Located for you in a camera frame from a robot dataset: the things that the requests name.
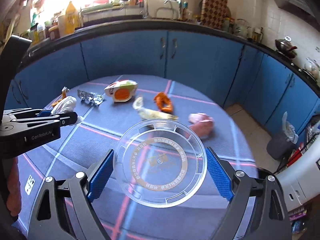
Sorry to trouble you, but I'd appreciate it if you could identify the white tissue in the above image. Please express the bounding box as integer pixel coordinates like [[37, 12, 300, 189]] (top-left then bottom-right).
[[51, 96, 84, 125]]

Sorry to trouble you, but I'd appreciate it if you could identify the yellow pouch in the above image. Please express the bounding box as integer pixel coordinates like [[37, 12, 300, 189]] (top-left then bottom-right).
[[51, 87, 69, 107]]

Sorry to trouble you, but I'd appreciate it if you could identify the orange green white carton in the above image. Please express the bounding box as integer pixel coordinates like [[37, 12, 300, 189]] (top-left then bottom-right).
[[104, 80, 138, 102]]

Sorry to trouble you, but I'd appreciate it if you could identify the pink wrapper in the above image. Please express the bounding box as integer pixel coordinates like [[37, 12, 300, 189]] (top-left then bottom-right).
[[188, 113, 214, 138]]

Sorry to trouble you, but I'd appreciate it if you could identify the clear round plastic lid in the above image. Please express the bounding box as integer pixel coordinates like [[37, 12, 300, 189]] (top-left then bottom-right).
[[113, 119, 207, 208]]

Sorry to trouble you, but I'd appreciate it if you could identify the white gold snack wrapper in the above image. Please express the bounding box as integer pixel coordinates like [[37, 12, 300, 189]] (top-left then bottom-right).
[[132, 96, 178, 121]]

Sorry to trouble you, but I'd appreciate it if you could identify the orange wrapper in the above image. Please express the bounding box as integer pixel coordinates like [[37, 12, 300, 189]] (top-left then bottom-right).
[[153, 92, 174, 114]]

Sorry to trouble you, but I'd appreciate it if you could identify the black round trash bin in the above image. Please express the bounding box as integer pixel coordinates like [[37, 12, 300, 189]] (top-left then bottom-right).
[[258, 167, 274, 180]]

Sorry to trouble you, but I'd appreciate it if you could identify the person's left hand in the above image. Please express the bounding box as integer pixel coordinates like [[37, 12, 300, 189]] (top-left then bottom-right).
[[6, 157, 22, 217]]

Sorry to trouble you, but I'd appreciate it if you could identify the blue plaid tablecloth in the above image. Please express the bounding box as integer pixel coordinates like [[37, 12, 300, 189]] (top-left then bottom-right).
[[18, 75, 257, 239]]

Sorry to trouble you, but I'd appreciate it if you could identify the white calibration tag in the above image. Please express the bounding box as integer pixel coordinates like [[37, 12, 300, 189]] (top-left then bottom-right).
[[24, 175, 35, 196]]

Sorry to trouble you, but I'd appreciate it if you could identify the grey bin with plastic bag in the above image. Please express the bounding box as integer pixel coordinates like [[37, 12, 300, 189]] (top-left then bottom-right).
[[266, 112, 299, 160]]

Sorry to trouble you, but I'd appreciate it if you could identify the dark red sauce jar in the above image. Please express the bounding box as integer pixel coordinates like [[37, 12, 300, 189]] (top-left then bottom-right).
[[48, 25, 60, 41]]

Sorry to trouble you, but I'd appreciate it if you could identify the white tall appliance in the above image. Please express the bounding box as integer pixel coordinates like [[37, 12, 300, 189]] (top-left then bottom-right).
[[276, 138, 320, 211]]

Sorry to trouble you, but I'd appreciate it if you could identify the white pot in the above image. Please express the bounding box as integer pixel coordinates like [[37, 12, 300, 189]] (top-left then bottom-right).
[[304, 57, 320, 81]]

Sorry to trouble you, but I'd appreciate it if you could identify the black wok with lid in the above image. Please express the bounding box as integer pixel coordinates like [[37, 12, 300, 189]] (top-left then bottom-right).
[[275, 36, 297, 59]]

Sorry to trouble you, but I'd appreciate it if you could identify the green kettle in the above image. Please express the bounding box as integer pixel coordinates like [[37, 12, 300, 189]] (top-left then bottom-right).
[[233, 18, 250, 38]]

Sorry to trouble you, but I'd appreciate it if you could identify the checkered cutting board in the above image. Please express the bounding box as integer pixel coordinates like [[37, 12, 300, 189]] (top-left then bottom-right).
[[200, 0, 228, 30]]

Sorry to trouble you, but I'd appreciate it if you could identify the steel range hood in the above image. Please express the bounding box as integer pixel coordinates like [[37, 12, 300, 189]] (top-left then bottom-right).
[[274, 0, 315, 18]]

